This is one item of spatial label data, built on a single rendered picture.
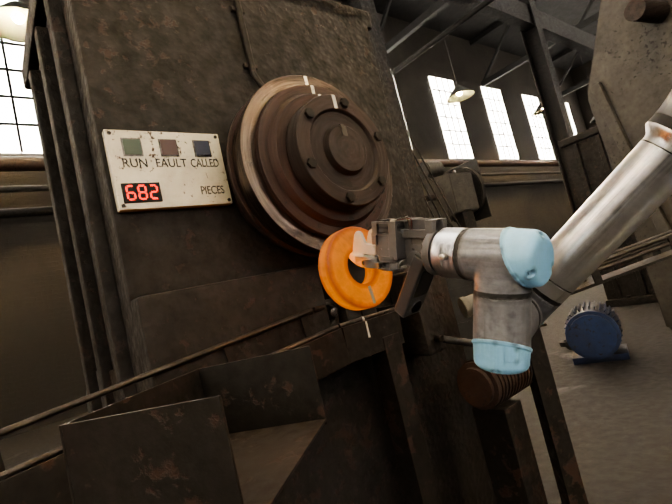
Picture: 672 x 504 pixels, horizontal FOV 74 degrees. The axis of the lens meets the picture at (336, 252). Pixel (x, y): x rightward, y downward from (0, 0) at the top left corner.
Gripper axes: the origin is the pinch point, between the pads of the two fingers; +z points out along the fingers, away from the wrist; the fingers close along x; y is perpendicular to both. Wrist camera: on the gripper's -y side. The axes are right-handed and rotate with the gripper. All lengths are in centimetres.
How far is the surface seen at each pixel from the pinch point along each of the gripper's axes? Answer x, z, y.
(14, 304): 18, 628, -94
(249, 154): 3.7, 28.3, 22.4
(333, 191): -10.4, 16.9, 12.7
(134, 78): 20, 49, 42
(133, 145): 24, 42, 26
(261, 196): 3.3, 25.7, 12.9
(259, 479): 32.3, -16.0, -20.8
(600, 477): -92, -10, -86
